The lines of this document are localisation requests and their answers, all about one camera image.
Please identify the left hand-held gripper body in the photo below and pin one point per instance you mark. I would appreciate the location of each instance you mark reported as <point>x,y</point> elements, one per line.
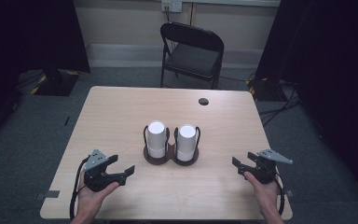
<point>96,179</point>

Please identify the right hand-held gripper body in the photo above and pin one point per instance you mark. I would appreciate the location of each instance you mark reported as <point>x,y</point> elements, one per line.
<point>265,169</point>

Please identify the person's left hand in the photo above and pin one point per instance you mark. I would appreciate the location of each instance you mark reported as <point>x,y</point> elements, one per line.
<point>90,199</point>

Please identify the person's right hand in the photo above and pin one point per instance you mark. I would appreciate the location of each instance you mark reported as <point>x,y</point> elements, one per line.
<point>267,196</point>

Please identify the grey tape strip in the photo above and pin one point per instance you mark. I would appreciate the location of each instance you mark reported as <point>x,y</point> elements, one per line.
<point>289,193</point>
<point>47,194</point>

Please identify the white paper cup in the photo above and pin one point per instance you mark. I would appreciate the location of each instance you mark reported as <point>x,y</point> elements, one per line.
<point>186,141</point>
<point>156,137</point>

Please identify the black stand base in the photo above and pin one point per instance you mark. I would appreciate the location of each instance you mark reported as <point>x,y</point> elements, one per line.
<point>265,90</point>
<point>56,82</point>

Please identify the black folding chair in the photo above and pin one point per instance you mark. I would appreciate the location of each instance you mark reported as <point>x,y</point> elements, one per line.
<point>192,59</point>

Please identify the dark curtain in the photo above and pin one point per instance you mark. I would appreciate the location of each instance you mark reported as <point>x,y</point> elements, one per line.
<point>18,37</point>
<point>329,62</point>

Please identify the white wall socket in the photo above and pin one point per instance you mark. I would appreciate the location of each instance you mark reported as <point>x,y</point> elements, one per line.
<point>172,5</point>

